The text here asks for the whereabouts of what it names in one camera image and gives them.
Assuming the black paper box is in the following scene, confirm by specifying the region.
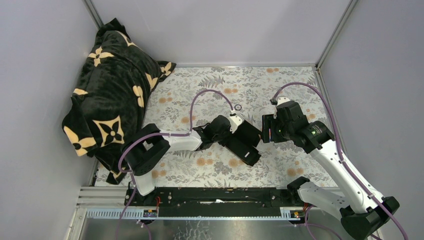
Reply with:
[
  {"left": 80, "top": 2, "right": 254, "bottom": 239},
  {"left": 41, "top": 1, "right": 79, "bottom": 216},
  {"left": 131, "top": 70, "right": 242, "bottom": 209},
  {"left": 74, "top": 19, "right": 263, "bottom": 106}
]
[{"left": 219, "top": 121, "right": 262, "bottom": 167}]

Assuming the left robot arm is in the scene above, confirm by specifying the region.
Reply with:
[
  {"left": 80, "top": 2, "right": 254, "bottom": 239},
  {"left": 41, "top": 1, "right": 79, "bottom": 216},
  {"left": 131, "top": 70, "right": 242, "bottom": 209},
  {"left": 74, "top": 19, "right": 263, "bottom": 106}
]
[{"left": 121, "top": 113, "right": 245, "bottom": 206}]

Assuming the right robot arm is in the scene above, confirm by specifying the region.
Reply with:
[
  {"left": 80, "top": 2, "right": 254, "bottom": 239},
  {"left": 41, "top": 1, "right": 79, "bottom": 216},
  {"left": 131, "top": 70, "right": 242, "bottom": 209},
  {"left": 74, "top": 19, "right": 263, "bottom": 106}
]
[{"left": 261, "top": 97, "right": 400, "bottom": 240}]

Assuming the black floral blanket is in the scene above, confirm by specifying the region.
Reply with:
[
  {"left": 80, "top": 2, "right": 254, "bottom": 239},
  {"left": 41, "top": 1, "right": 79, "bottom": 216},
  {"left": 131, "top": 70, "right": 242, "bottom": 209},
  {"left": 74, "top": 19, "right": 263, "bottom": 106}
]
[{"left": 61, "top": 18, "right": 176, "bottom": 185}]

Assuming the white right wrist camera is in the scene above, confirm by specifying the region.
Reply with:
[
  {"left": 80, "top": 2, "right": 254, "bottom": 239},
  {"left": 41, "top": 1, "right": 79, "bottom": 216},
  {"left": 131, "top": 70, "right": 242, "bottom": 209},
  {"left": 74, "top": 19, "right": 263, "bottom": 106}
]
[{"left": 276, "top": 97, "right": 293, "bottom": 109}]

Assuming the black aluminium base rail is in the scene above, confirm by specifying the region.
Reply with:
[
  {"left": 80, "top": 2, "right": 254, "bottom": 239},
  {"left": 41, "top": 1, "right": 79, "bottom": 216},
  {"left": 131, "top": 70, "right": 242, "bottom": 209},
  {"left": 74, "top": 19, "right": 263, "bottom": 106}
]
[{"left": 78, "top": 186, "right": 373, "bottom": 220}]

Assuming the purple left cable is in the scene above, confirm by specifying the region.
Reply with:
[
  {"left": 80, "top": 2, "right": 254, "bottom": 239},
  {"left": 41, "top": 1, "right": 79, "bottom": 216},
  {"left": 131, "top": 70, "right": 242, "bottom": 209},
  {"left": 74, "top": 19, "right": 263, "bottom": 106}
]
[{"left": 116, "top": 88, "right": 236, "bottom": 240}]

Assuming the purple cable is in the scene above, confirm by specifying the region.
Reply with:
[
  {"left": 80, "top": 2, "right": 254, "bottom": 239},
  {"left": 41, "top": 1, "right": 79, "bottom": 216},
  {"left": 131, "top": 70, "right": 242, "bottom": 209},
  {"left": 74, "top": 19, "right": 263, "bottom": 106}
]
[
  {"left": 271, "top": 82, "right": 410, "bottom": 240},
  {"left": 116, "top": 88, "right": 236, "bottom": 240}
]

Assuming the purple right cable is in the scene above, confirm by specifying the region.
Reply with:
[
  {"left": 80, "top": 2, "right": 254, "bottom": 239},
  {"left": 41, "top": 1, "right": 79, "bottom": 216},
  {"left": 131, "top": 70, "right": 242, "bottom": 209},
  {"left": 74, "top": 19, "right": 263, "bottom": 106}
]
[{"left": 271, "top": 82, "right": 410, "bottom": 240}]

